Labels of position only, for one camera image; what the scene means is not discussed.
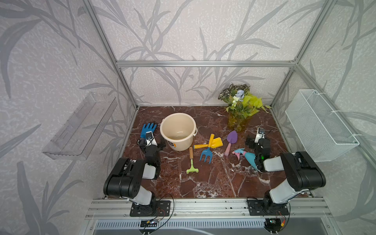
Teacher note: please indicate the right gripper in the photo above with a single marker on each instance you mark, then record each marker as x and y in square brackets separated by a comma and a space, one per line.
[257, 144]

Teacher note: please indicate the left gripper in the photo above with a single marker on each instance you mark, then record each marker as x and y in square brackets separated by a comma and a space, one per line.
[145, 142]

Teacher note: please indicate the teal pink spray bottle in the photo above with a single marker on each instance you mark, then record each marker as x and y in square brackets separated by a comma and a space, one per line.
[250, 157]

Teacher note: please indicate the purple toy trowel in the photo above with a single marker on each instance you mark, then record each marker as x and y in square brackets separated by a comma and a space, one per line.
[231, 139]

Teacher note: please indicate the yellow toy shovel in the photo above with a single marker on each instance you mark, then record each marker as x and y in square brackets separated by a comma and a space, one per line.
[217, 142]

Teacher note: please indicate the green wooden-handled toy rake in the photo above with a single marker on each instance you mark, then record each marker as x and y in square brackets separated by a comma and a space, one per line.
[192, 169]

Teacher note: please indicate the blue toy hand fork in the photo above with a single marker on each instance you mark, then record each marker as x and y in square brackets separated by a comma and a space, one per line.
[207, 153]

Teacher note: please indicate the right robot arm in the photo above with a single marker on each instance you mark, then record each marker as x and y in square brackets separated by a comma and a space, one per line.
[301, 171]

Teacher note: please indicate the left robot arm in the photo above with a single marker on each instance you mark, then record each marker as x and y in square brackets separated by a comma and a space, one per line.
[125, 179]

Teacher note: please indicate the blue gardening glove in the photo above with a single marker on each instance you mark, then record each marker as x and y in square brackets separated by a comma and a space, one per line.
[150, 127]

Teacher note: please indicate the cream plastic bucket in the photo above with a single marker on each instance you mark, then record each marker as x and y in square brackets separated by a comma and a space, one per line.
[179, 130]

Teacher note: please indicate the artificial plant in vase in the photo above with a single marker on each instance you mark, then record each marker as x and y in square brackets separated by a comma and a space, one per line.
[241, 105]

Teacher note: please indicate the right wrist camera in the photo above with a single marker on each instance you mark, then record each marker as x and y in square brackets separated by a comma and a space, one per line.
[260, 134]

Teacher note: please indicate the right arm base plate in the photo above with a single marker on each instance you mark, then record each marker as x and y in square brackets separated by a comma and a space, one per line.
[266, 207]

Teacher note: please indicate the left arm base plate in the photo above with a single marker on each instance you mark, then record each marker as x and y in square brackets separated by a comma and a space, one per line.
[159, 208]

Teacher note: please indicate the white wire mesh basket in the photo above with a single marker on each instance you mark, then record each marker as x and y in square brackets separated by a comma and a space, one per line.
[323, 134]

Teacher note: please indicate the clear plastic wall shelf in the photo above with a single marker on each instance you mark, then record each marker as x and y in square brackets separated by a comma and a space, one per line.
[80, 133]

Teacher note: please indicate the aluminium mounting rail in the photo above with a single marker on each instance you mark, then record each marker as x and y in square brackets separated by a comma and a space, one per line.
[209, 208]

